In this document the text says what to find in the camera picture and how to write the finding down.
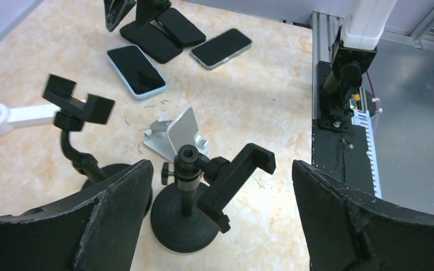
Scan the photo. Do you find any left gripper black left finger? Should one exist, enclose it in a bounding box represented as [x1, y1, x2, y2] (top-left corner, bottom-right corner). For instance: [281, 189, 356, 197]
[0, 160, 154, 270]

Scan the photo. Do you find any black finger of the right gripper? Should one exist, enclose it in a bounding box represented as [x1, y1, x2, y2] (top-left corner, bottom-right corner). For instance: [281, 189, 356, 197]
[134, 0, 172, 28]
[103, 0, 137, 32]

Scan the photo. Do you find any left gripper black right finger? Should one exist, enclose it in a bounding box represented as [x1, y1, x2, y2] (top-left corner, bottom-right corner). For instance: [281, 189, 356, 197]
[292, 160, 434, 270]

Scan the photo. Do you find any black smartphone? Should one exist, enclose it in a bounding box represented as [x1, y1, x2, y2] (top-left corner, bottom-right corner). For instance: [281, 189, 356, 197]
[156, 7, 206, 47]
[119, 22, 183, 64]

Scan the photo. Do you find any blue-cased smartphone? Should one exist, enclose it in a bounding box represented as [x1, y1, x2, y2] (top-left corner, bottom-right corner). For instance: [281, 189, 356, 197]
[106, 44, 167, 100]

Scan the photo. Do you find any white-edged smartphone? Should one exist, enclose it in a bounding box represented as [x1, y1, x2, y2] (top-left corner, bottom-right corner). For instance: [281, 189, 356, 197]
[189, 28, 253, 71]

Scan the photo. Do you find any black phone stand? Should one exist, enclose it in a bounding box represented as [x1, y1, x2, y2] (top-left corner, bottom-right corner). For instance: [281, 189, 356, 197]
[41, 74, 154, 218]
[150, 143, 276, 253]

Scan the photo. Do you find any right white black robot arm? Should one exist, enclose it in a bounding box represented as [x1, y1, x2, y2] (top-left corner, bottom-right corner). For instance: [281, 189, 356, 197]
[104, 1, 396, 133]

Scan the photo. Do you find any metal clothes rack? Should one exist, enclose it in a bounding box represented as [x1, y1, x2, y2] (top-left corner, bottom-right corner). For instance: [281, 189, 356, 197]
[0, 103, 59, 137]

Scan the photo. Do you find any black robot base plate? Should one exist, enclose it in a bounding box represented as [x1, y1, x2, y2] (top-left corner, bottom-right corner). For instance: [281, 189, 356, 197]
[311, 61, 382, 198]

